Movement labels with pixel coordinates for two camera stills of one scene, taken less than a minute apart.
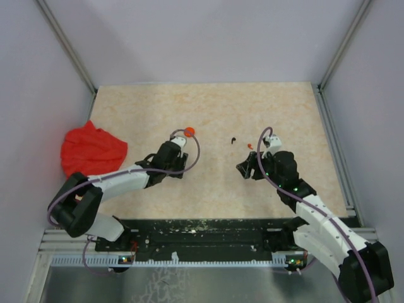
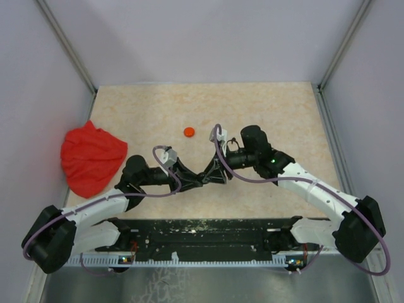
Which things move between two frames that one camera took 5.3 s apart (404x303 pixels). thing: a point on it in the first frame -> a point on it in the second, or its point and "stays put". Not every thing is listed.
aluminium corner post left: [50, 19] stays put
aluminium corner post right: [362, 10] stays put
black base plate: [201, 239] stays put
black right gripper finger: [247, 167] -> [216, 176]
